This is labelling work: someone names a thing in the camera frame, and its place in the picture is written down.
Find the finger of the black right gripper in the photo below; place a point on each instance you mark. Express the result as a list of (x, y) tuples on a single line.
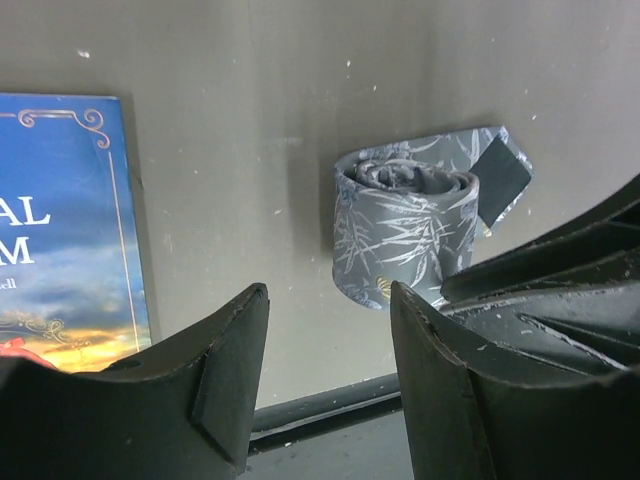
[(570, 296)]

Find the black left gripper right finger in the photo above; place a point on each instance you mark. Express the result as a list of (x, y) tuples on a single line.
[(475, 410)]

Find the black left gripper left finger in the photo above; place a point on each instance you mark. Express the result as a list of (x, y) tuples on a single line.
[(181, 409)]

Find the grey blue patterned tie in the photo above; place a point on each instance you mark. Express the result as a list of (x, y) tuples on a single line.
[(410, 211)]

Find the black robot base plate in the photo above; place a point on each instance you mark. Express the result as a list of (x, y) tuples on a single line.
[(352, 432)]

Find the blue Animal Farm book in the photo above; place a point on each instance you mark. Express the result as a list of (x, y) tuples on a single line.
[(72, 287)]

